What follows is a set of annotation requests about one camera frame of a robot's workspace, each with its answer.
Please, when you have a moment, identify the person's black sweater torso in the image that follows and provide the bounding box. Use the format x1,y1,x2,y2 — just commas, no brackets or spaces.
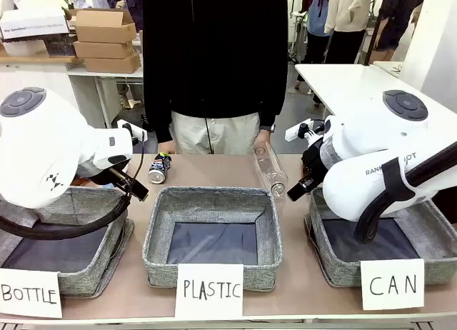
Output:
141,0,288,121

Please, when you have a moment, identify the paper label CAN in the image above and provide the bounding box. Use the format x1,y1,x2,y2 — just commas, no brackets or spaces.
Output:
359,258,426,311

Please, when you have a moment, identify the clear plastic bottle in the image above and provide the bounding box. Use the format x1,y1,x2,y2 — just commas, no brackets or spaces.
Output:
251,141,289,198

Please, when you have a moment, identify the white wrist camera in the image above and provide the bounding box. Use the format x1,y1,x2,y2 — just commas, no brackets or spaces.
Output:
116,119,148,142
284,118,326,142

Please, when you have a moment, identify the crushed blue drink can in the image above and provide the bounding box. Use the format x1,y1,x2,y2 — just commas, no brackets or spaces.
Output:
148,153,173,184

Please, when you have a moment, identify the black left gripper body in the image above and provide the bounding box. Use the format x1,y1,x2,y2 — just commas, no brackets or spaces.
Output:
79,165,132,192

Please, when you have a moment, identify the wooden shelf board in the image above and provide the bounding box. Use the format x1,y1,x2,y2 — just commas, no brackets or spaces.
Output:
0,54,84,65

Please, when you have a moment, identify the grey basket labelled bottle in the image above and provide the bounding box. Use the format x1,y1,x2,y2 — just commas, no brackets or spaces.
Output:
0,186,135,297

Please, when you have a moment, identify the thin black camera cable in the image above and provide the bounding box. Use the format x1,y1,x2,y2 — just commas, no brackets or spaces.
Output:
131,129,149,189

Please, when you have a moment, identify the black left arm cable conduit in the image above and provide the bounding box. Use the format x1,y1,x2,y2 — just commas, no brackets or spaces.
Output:
0,192,131,241

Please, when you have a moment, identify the paper label PLASTIC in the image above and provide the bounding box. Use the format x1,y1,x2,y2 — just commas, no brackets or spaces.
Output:
174,263,245,321

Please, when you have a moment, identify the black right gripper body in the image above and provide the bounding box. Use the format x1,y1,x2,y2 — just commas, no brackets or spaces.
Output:
301,142,326,184

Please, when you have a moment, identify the open cardboard box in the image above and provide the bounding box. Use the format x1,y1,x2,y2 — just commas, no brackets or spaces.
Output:
74,9,138,44

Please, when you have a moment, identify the white printed carton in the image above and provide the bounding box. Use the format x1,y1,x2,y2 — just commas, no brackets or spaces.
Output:
0,6,71,41

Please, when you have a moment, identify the black pole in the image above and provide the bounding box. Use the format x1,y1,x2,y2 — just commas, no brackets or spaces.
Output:
364,15,382,67

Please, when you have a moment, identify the closed cardboard box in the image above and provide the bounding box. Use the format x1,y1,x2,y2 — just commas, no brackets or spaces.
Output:
84,53,142,75
73,40,135,59

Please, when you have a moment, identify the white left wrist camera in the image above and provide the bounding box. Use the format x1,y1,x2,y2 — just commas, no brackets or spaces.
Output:
116,119,148,142

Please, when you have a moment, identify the paper label BOTTLE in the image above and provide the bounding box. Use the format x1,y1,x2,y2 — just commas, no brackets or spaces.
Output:
0,268,64,319

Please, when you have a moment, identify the bystander in white hoodie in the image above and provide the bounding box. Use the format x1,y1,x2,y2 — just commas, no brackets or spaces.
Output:
323,0,376,65

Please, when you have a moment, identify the person's right hand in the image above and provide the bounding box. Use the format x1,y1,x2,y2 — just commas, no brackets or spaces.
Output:
156,140,178,155

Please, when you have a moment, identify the grey basket labelled can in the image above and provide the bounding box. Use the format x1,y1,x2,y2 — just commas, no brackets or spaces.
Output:
303,186,457,288

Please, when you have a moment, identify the bystander in blue top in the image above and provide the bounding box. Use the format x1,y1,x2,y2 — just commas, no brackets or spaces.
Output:
301,0,332,65

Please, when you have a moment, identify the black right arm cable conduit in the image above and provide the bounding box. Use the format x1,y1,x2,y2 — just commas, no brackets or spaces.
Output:
353,140,457,245

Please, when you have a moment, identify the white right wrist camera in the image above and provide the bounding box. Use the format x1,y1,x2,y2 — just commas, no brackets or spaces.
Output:
284,118,326,142

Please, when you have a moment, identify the bystander in dark plaid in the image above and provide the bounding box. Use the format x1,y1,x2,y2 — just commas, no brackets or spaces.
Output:
374,0,428,53

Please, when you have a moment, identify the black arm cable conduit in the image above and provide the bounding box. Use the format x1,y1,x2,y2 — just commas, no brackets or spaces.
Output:
353,140,457,245
0,192,131,241

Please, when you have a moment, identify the person's left forearm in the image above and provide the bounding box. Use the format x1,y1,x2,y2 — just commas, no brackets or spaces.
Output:
258,76,288,131

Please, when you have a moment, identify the person's right forearm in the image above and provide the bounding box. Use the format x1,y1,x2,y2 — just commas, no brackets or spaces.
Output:
142,76,175,144

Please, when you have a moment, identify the grey basket labelled plastic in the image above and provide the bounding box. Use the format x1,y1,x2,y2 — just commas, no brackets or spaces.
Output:
141,186,283,291

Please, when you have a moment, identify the white plastic container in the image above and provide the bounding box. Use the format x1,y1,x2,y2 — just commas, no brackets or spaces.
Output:
1,39,49,58

